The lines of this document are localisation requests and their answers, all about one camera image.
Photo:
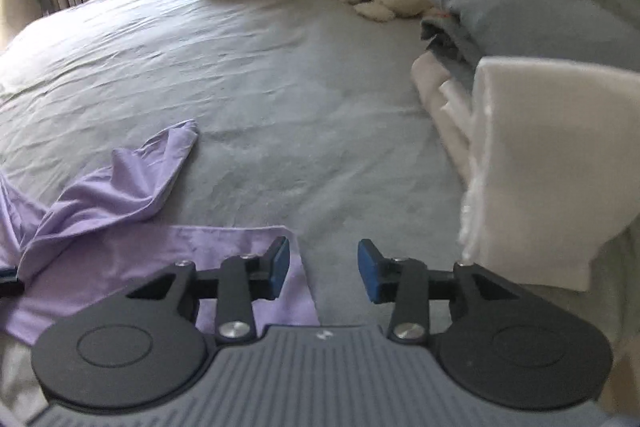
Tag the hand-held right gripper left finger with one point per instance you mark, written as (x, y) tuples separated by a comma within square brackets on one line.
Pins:
[(279, 267)]

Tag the grey bed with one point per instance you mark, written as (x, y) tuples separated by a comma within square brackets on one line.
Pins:
[(275, 82)]

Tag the white folded cloth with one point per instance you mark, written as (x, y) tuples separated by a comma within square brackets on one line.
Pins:
[(550, 167)]

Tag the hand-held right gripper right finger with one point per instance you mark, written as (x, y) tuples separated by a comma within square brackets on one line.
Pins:
[(370, 269)]

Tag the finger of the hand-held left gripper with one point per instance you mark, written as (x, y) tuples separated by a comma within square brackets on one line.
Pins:
[(9, 284)]

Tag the purple pants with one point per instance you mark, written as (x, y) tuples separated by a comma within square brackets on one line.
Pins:
[(115, 207)]

